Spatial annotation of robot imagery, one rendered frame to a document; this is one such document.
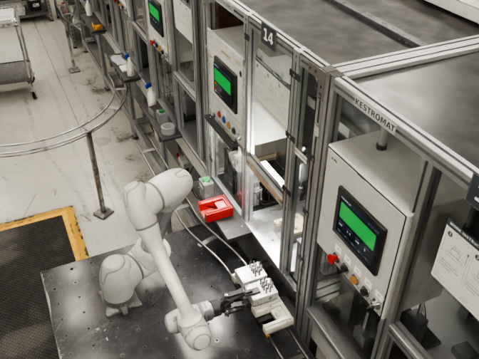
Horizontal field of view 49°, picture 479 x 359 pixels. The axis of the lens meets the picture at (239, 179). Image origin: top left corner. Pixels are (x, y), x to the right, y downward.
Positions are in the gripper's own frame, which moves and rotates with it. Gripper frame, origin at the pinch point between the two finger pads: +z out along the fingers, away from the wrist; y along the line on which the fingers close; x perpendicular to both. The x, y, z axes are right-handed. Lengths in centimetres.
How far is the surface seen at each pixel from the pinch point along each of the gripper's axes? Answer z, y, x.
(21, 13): -58, -74, 666
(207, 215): -1, 6, 55
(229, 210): 11, 5, 55
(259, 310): -0.1, -2.4, -7.4
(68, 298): -78, -22, 53
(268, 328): -0.6, -2.4, -17.8
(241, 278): -1.6, 2.4, 9.5
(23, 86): -78, -90, 458
